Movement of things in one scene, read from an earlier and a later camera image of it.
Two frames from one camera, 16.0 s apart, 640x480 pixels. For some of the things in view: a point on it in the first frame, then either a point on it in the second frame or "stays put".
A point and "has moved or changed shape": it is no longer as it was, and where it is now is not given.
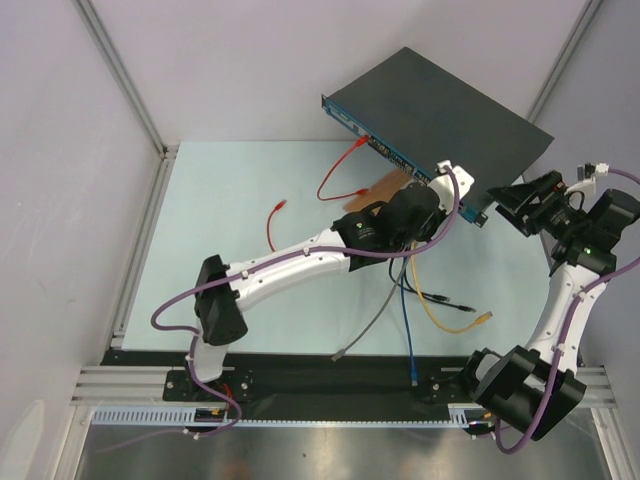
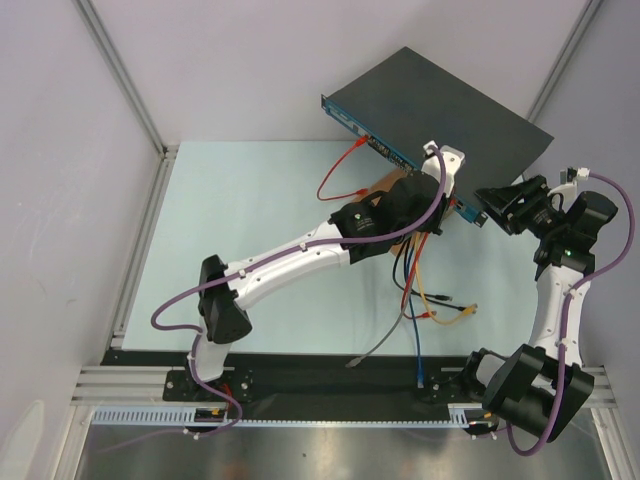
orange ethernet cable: [278, 207] has moved or changed shape
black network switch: [420, 118] stays put
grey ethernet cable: [340, 353] to [399, 323]
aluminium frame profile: [132, 384] stays put
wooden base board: [382, 191] stays put
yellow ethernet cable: [480, 319] has moved or changed shape
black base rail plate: [324, 378] stays put
